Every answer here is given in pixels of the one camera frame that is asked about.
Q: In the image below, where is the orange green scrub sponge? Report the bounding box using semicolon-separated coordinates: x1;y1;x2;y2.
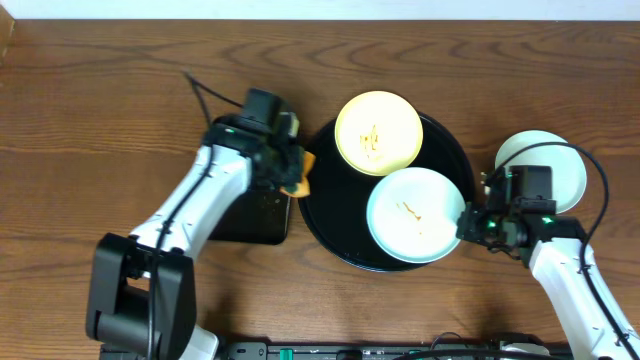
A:
279;151;316;198

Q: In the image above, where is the light blue plate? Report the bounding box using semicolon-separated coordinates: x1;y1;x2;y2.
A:
366;167;465;264
495;130;587;214

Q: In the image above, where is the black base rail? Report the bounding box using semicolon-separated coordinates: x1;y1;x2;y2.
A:
99;332;571;360

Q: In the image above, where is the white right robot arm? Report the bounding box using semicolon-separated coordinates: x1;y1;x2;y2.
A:
456;204;639;359

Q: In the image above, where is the yellow plate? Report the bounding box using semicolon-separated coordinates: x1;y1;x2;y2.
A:
334;91;424;176

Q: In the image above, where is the black rectangular tray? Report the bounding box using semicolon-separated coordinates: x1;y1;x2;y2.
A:
207;116;301;246

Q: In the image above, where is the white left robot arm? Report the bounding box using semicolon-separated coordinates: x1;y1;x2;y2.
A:
85;111;305;359

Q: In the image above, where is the black round tray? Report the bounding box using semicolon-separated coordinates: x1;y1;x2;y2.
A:
299;113;475;272

